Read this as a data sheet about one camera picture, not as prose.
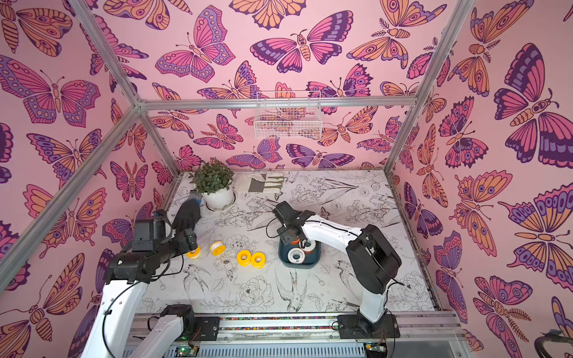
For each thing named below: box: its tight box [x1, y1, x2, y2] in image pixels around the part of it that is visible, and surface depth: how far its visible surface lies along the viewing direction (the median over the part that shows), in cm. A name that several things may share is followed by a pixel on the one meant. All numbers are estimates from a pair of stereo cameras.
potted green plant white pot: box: [188, 156, 237, 212], surface depth 95 cm
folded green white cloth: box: [232, 171, 285, 194], surface depth 116 cm
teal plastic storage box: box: [278, 238, 322, 270], surface depth 89 cm
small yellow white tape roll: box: [208, 240, 227, 256], surface depth 91 cm
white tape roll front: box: [287, 247, 306, 265], surface depth 89 cm
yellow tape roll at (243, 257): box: [236, 249, 252, 268], surface depth 90 cm
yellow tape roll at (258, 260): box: [251, 251, 267, 270], surface depth 89 cm
